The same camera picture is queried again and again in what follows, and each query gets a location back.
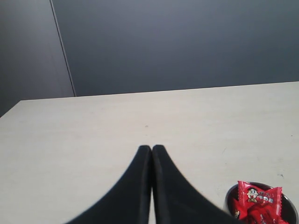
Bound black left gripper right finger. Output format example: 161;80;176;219
152;145;240;224

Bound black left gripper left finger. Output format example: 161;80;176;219
68;145;152;224

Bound red candies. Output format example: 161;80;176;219
228;181;288;224

